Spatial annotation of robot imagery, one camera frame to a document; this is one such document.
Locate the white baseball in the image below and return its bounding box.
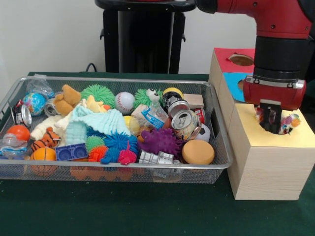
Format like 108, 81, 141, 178
114, 91, 136, 114

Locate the wooden box with three holes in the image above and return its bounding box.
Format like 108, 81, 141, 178
208, 47, 315, 201

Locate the small patterned cloth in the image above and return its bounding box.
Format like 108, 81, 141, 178
254, 107, 302, 135

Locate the brown teddy bear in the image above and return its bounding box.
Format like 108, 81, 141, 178
53, 84, 82, 116

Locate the orange round sponge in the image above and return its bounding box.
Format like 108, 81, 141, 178
181, 139, 216, 165

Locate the purple spiky ball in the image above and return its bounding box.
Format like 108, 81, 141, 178
137, 127, 183, 157

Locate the crushed drink can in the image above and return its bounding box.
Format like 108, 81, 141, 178
171, 109, 201, 141

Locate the blue spiky ball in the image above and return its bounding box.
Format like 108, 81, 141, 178
87, 130, 138, 158

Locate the small globe ball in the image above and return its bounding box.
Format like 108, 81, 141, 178
22, 92, 47, 117

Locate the green spiky ball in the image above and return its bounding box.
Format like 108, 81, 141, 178
80, 84, 115, 109

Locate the light blue knitted cloth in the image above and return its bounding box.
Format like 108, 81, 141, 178
65, 104, 131, 146

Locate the small basketball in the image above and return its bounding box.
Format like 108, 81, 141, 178
30, 147, 59, 177

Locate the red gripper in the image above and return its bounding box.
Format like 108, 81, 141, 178
243, 82, 307, 135

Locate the orange ball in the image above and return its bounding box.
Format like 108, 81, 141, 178
6, 124, 31, 142

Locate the shallow mesh bin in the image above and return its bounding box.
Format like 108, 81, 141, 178
0, 75, 234, 184

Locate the green spiky toy with eyes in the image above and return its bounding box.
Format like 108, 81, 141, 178
134, 88, 165, 108

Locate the tiger plush toy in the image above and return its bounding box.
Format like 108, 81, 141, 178
31, 127, 62, 151

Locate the dark green tablecloth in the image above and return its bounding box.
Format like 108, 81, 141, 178
0, 71, 315, 236

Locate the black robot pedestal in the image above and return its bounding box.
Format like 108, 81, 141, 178
94, 0, 199, 74

